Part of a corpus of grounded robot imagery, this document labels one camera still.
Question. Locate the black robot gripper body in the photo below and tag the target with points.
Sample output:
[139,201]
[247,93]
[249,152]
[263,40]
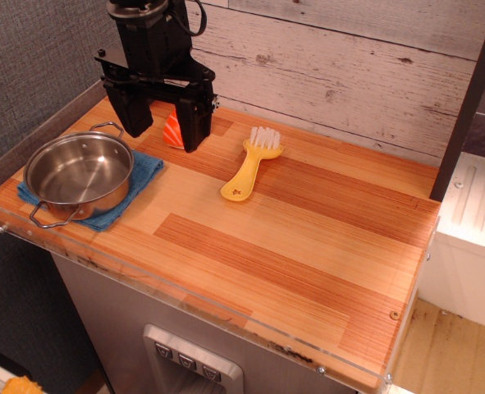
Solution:
[155,61]

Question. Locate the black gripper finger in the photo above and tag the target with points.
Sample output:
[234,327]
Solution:
[132,109]
[195,120]

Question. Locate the orange salmon sushi toy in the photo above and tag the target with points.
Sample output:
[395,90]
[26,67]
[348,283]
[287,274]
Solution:
[171,134]

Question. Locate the stainless steel pot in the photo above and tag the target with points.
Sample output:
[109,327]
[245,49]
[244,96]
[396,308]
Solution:
[79,175]

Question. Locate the blue folded cloth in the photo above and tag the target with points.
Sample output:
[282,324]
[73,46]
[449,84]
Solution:
[144,171]

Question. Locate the yellow dish brush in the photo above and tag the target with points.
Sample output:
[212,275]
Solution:
[264,143]

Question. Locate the grey toy fridge cabinet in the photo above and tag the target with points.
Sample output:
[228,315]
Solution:
[114,315]

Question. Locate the silver dispenser button panel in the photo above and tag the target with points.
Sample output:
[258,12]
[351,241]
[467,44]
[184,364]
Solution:
[180,366]

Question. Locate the clear acrylic edge guard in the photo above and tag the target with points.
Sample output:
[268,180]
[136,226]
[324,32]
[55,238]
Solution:
[323,282]

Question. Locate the yellow object at bottom left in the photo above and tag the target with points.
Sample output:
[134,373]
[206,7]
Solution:
[21,385]

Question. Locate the white toy sink unit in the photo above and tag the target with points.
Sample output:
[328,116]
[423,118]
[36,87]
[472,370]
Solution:
[453,276]

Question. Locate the dark right shelf post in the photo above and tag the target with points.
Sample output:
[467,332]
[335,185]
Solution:
[459,134]

